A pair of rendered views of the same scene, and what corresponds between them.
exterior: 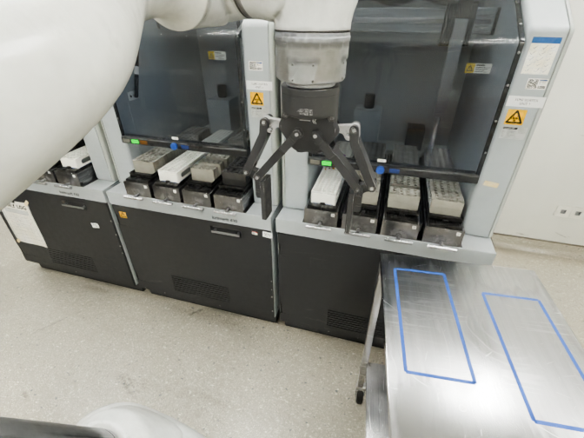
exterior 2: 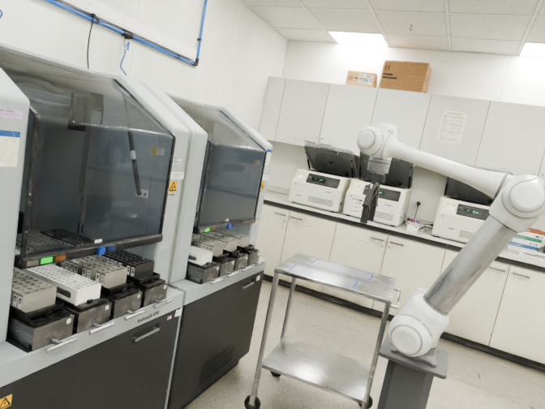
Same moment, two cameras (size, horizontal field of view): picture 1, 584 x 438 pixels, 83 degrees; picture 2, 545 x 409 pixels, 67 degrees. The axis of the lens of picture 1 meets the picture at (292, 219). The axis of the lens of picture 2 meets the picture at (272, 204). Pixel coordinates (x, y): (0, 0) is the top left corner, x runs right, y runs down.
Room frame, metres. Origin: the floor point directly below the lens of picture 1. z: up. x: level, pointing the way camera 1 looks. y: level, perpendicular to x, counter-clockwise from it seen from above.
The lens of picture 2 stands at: (0.64, 1.79, 1.43)
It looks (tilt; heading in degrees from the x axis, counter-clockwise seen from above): 8 degrees down; 277
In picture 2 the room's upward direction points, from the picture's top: 10 degrees clockwise
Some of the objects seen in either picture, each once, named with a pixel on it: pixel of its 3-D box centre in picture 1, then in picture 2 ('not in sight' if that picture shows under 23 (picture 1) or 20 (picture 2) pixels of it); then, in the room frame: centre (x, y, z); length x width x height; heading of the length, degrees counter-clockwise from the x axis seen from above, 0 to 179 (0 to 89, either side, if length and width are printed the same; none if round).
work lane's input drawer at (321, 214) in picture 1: (335, 182); (160, 255); (1.42, -0.20, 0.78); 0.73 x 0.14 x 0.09; 164
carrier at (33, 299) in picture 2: (145, 166); (37, 299); (1.44, 0.69, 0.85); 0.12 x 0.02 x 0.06; 74
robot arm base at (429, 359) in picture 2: not in sight; (416, 343); (0.15, 0.04, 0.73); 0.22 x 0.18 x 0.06; 74
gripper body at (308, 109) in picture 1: (309, 118); (375, 183); (0.45, -0.02, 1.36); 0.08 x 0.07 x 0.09; 74
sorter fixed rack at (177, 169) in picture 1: (185, 165); (58, 283); (1.49, 0.51, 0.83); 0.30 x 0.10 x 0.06; 164
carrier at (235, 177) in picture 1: (235, 178); (142, 269); (1.31, 0.25, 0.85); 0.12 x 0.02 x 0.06; 74
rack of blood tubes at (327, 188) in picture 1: (329, 183); (182, 251); (1.29, -0.16, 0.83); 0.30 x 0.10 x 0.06; 164
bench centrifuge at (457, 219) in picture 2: not in sight; (472, 204); (-0.70, -2.29, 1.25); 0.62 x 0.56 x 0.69; 73
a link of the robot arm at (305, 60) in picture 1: (311, 58); (378, 166); (0.45, -0.02, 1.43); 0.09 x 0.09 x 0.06
